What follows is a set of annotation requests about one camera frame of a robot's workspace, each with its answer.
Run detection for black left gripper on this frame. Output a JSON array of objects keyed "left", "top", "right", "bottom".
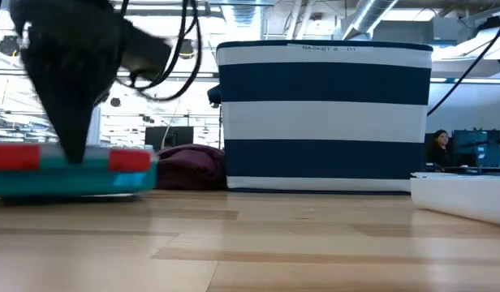
[{"left": 9, "top": 0, "right": 125, "bottom": 164}]

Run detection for green first-aid box red latches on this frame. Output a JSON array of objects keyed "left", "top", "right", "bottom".
[{"left": 0, "top": 144, "right": 158, "bottom": 199}]

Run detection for navy white striped fabric basket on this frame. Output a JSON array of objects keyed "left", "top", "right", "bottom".
[{"left": 207, "top": 40, "right": 433, "bottom": 195}]

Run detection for white cylindrical column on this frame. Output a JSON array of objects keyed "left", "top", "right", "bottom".
[{"left": 86, "top": 105, "right": 101, "bottom": 147}]

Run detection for black ceiling lamp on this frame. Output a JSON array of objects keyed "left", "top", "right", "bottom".
[
  {"left": 177, "top": 38, "right": 196, "bottom": 61},
  {"left": 0, "top": 35, "right": 22, "bottom": 58}
]

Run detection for black monitor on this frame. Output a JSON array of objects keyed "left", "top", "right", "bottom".
[{"left": 144, "top": 126, "right": 194, "bottom": 152}]

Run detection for maroon beanbag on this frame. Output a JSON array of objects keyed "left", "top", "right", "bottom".
[{"left": 155, "top": 144, "right": 227, "bottom": 191}]

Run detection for person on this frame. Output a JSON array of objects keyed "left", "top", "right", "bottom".
[{"left": 426, "top": 129, "right": 458, "bottom": 171}]

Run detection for dark desk monitors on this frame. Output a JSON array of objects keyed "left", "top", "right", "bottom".
[{"left": 452, "top": 128, "right": 500, "bottom": 170}]

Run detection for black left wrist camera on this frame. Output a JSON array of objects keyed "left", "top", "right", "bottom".
[{"left": 122, "top": 19, "right": 173, "bottom": 82}]

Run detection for black left arm cable bundle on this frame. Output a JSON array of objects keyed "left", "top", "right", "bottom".
[{"left": 115, "top": 0, "right": 204, "bottom": 102}]

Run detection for silver ceiling duct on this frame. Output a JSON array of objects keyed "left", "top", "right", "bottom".
[{"left": 341, "top": 0, "right": 399, "bottom": 41}]

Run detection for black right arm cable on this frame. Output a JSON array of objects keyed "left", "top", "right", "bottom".
[{"left": 427, "top": 15, "right": 500, "bottom": 118}]

